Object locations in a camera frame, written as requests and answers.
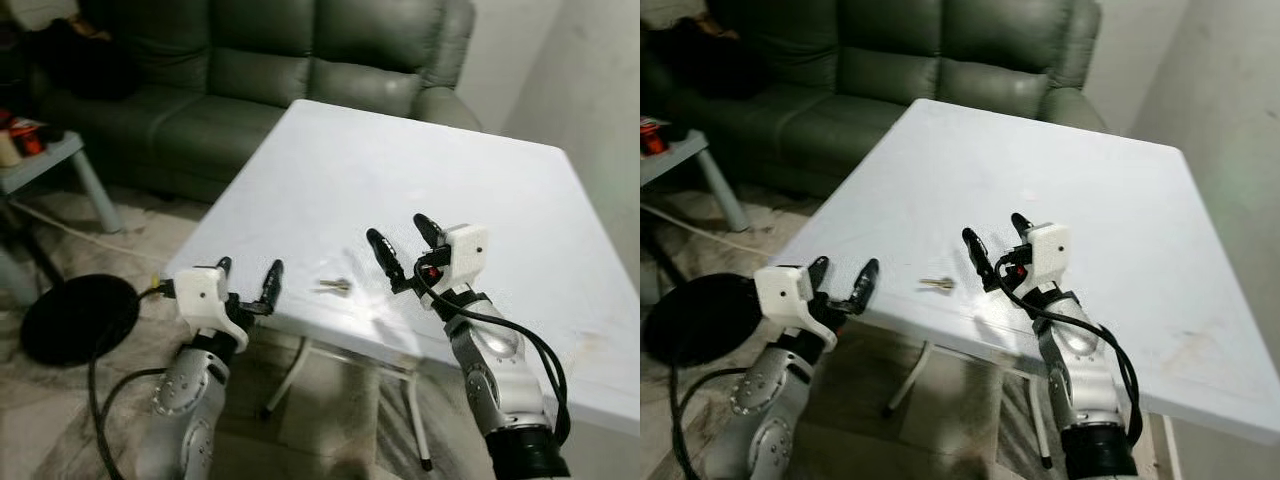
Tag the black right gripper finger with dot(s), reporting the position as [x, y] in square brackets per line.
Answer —
[385, 255]
[1023, 230]
[979, 253]
[430, 233]

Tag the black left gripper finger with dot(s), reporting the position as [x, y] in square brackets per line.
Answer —
[865, 284]
[224, 268]
[271, 285]
[819, 272]

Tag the small yellow toy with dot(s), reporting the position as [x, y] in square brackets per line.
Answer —
[154, 282]

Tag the black round stand base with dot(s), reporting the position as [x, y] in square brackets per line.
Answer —
[80, 320]
[700, 320]

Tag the grey side table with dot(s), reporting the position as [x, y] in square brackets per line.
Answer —
[40, 165]
[680, 158]

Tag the dark green leather sofa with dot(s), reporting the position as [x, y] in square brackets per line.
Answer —
[950, 40]
[300, 40]

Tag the small red item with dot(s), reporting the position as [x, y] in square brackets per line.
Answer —
[28, 140]
[657, 140]

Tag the small cream item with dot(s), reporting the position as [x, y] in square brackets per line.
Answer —
[8, 150]

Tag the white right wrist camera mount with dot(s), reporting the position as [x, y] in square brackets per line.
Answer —
[465, 248]
[1050, 245]

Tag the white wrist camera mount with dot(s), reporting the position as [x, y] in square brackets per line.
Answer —
[782, 292]
[1050, 245]
[465, 248]
[200, 295]

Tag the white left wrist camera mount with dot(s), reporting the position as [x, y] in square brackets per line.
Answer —
[200, 295]
[782, 292]

